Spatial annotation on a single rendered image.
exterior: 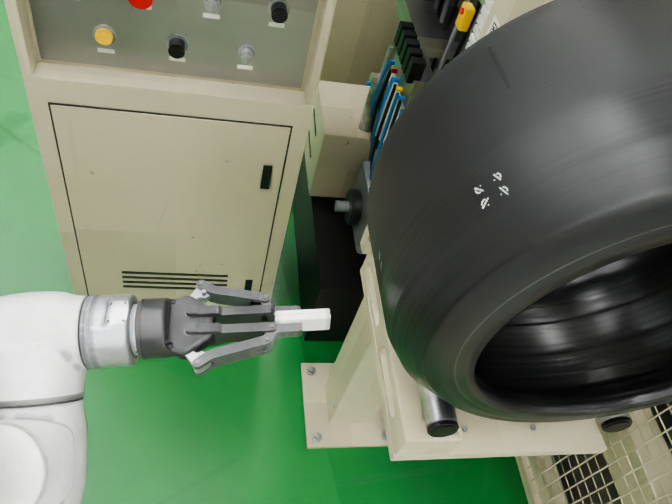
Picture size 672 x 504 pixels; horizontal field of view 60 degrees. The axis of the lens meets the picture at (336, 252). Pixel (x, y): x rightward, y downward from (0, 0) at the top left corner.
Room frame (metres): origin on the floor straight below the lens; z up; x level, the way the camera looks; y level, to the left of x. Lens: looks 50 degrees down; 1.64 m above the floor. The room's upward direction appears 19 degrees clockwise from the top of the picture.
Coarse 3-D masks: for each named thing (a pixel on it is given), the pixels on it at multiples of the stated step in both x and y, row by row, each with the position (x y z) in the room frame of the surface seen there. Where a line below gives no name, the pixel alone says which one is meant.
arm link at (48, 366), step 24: (0, 312) 0.29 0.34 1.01; (24, 312) 0.30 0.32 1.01; (48, 312) 0.30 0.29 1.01; (72, 312) 0.31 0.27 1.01; (0, 336) 0.26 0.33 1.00; (24, 336) 0.27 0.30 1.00; (48, 336) 0.28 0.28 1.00; (72, 336) 0.29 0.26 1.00; (0, 360) 0.24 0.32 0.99; (24, 360) 0.25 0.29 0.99; (48, 360) 0.26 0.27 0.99; (72, 360) 0.27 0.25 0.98; (0, 384) 0.22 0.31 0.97; (24, 384) 0.23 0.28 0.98; (48, 384) 0.24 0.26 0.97; (72, 384) 0.26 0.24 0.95
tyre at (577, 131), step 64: (576, 0) 0.59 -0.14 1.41; (640, 0) 0.58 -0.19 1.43; (448, 64) 0.58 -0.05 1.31; (512, 64) 0.52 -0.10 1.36; (576, 64) 0.50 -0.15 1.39; (640, 64) 0.49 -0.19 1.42; (448, 128) 0.49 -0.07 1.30; (512, 128) 0.45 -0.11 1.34; (576, 128) 0.43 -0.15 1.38; (640, 128) 0.42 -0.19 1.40; (384, 192) 0.49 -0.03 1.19; (448, 192) 0.42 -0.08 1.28; (576, 192) 0.38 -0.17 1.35; (640, 192) 0.39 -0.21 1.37; (384, 256) 0.43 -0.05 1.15; (448, 256) 0.37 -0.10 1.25; (512, 256) 0.36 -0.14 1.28; (576, 256) 0.36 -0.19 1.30; (640, 256) 0.72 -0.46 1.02; (448, 320) 0.35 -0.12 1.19; (512, 320) 0.60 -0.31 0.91; (576, 320) 0.62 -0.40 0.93; (640, 320) 0.62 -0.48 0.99; (448, 384) 0.36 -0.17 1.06; (512, 384) 0.49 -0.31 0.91; (576, 384) 0.51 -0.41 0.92; (640, 384) 0.51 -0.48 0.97
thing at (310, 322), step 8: (280, 320) 0.39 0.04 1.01; (288, 320) 0.40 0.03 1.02; (296, 320) 0.40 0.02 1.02; (304, 320) 0.40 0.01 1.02; (312, 320) 0.41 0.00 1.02; (320, 320) 0.41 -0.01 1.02; (328, 320) 0.41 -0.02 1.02; (304, 328) 0.40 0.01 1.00; (312, 328) 0.41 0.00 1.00; (320, 328) 0.41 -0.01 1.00; (328, 328) 0.42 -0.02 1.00
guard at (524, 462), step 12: (648, 420) 0.60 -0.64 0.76; (660, 420) 0.60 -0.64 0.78; (600, 432) 0.63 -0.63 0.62; (612, 444) 0.60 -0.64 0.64; (528, 456) 0.68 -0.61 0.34; (576, 456) 0.62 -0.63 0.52; (624, 456) 0.58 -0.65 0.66; (660, 456) 0.55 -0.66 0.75; (528, 468) 0.66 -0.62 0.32; (636, 468) 0.55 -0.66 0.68; (528, 480) 0.63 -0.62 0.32; (624, 480) 0.54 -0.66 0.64; (636, 480) 0.53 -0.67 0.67; (648, 480) 0.53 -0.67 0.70; (660, 480) 0.52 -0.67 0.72; (528, 492) 0.61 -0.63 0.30; (564, 492) 0.58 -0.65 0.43; (588, 492) 0.55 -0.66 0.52
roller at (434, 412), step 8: (424, 392) 0.42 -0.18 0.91; (424, 400) 0.41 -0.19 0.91; (432, 400) 0.41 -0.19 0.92; (440, 400) 0.41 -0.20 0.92; (424, 408) 0.40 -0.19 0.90; (432, 408) 0.40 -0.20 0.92; (440, 408) 0.40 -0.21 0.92; (448, 408) 0.40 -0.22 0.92; (424, 416) 0.39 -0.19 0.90; (432, 416) 0.39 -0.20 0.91; (440, 416) 0.39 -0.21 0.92; (448, 416) 0.39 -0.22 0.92; (456, 416) 0.40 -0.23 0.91; (432, 424) 0.38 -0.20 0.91; (440, 424) 0.38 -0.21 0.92; (448, 424) 0.38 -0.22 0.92; (456, 424) 0.39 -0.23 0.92; (432, 432) 0.37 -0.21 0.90; (440, 432) 0.38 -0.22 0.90; (448, 432) 0.38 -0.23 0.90
